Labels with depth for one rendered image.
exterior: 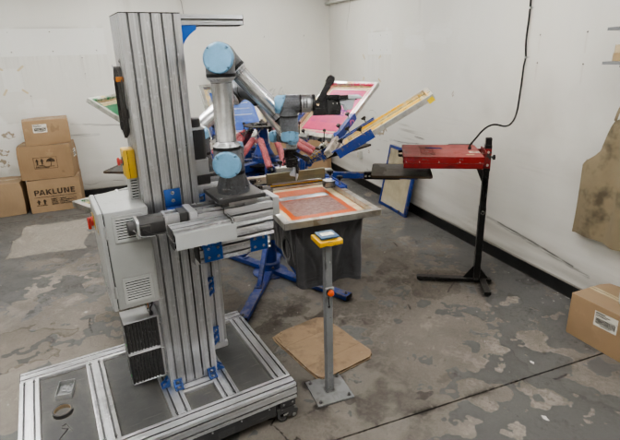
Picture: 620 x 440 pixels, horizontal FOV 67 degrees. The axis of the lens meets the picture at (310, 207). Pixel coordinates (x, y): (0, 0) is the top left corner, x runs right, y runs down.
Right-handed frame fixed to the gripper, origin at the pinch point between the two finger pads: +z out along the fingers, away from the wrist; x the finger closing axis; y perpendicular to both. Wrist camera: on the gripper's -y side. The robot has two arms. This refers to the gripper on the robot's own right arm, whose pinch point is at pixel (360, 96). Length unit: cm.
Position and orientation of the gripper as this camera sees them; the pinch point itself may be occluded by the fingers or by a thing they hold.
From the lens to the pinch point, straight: 202.2
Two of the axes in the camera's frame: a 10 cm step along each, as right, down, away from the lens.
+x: 0.6, 1.8, -9.8
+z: 10.0, -0.4, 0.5
